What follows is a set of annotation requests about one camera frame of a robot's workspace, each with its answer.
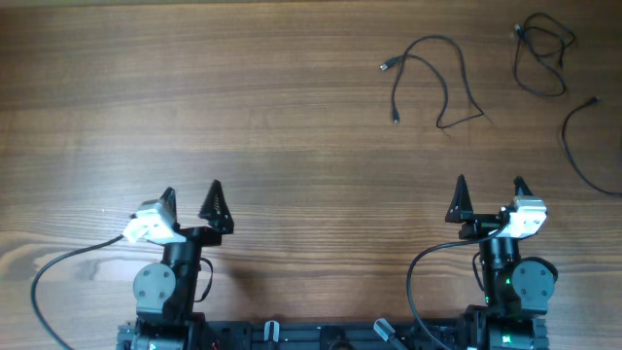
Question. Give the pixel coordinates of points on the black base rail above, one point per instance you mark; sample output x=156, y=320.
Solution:
x=401, y=335

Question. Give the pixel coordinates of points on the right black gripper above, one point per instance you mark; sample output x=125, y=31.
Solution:
x=487, y=223

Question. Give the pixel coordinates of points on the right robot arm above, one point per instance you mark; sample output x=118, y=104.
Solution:
x=516, y=289

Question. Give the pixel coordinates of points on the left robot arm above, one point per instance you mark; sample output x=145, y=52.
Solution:
x=165, y=291

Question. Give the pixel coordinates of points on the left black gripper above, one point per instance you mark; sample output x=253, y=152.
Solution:
x=192, y=233

